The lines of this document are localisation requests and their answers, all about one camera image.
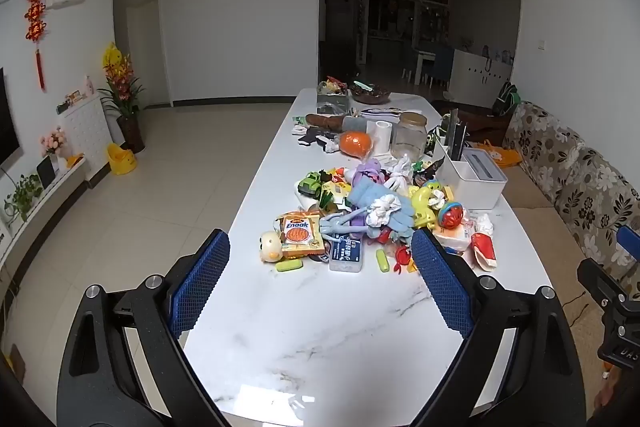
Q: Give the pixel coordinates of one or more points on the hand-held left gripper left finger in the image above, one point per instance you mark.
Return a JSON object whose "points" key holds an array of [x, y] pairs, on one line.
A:
{"points": [[200, 277]]}

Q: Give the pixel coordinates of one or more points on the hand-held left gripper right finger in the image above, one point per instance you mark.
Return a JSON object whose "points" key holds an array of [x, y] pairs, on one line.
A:
{"points": [[440, 277]]}

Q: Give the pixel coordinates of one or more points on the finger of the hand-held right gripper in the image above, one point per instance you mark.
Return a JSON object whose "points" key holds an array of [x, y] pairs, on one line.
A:
{"points": [[631, 241]]}

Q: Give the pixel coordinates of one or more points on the light blue toy figure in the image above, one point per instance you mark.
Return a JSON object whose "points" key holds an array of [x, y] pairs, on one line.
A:
{"points": [[340, 223]]}

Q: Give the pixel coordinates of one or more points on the white orange tissue pack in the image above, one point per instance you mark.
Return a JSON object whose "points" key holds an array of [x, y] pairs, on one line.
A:
{"points": [[455, 238]]}

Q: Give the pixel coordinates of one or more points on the red crab toy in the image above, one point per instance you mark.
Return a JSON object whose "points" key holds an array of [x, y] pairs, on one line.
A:
{"points": [[400, 257]]}

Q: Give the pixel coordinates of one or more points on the red white packet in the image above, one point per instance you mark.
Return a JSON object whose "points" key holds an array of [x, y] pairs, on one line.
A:
{"points": [[482, 249]]}

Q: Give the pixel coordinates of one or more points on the green plastic capsule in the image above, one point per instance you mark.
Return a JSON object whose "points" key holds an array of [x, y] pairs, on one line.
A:
{"points": [[289, 265], [382, 261]]}

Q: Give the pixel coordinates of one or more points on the red blue ball toy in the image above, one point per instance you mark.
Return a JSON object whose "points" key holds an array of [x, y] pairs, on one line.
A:
{"points": [[450, 217]]}

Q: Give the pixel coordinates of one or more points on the crumpled white tissue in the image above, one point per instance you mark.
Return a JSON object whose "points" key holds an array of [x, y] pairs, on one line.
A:
{"points": [[484, 223]]}

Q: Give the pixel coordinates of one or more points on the yellow plastic toy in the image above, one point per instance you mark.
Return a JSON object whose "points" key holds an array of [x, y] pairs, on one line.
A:
{"points": [[424, 206]]}

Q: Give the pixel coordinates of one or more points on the white round chick toy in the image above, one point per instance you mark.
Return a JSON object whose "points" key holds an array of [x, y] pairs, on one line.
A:
{"points": [[270, 247]]}

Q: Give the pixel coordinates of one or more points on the floral sofa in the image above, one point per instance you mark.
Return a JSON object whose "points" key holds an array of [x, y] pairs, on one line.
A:
{"points": [[575, 172]]}

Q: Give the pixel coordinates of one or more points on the blue white small box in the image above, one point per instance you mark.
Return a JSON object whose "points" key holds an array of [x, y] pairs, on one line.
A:
{"points": [[347, 254]]}

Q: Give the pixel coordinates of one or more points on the white organizer box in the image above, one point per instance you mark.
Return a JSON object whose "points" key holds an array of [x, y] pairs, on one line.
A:
{"points": [[470, 182]]}

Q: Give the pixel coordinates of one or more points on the blue plush toy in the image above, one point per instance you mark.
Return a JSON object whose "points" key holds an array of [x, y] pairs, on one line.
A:
{"points": [[372, 197]]}

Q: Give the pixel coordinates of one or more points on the orange snack packet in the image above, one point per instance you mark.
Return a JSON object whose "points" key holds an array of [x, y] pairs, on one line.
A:
{"points": [[299, 234]]}

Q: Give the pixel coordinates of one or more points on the white knotted rag doll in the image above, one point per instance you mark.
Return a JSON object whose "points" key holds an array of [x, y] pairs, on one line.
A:
{"points": [[400, 172]]}

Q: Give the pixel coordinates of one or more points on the purple plush toy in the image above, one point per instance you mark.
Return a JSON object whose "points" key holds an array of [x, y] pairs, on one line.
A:
{"points": [[367, 172]]}

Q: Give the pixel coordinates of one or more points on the orange bag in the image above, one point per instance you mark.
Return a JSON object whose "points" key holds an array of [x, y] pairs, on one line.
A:
{"points": [[497, 155]]}

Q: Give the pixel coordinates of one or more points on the yellow potty chair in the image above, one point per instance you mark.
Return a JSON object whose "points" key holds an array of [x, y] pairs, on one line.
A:
{"points": [[121, 159]]}

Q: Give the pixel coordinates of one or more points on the clear glass jar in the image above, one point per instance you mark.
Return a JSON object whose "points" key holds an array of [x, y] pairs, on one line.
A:
{"points": [[410, 134]]}

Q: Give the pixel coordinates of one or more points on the green toy truck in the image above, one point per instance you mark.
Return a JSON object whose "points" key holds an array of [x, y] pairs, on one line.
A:
{"points": [[312, 183]]}

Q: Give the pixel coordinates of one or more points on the orange ball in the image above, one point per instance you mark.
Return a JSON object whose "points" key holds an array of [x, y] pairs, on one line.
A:
{"points": [[356, 143]]}

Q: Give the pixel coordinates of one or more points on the white television console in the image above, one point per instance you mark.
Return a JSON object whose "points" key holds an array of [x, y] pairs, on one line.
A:
{"points": [[55, 197]]}

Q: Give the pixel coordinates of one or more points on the green backpack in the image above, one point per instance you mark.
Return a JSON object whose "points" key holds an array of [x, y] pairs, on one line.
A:
{"points": [[507, 99]]}

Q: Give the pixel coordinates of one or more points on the brown bowl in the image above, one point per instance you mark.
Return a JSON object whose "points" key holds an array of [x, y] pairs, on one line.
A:
{"points": [[370, 95]]}

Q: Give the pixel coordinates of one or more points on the green trailing plant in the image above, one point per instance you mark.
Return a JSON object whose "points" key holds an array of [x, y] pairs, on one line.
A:
{"points": [[22, 194]]}

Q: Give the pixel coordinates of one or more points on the pink flower bouquet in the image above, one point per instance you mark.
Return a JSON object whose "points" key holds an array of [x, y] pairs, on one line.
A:
{"points": [[54, 142]]}

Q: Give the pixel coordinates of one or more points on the clear snack box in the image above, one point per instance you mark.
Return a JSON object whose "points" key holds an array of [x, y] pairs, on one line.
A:
{"points": [[332, 98]]}

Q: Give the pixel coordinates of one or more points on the white low cabinet with hooks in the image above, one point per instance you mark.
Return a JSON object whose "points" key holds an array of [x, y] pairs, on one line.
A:
{"points": [[482, 72]]}

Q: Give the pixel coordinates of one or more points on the potted yellow orchid plant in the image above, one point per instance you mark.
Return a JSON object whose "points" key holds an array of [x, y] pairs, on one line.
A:
{"points": [[122, 82]]}

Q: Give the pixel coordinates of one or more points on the black television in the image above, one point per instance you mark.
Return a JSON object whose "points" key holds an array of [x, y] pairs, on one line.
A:
{"points": [[6, 117]]}

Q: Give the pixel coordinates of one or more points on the red Chinese knot decoration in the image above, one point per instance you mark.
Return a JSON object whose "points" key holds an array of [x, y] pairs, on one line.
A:
{"points": [[36, 7]]}

